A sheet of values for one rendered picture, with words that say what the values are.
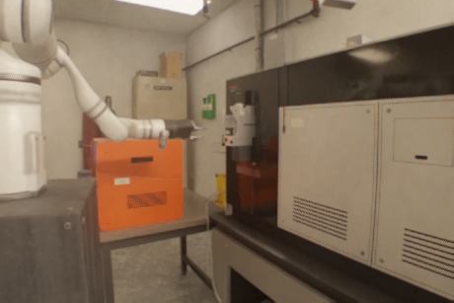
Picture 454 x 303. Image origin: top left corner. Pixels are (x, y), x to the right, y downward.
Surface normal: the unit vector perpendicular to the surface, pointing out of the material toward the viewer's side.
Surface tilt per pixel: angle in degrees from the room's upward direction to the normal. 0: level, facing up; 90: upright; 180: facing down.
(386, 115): 90
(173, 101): 90
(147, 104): 90
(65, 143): 90
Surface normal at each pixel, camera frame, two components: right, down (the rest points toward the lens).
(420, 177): -0.85, 0.01
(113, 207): 0.52, 0.02
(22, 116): 0.90, 0.01
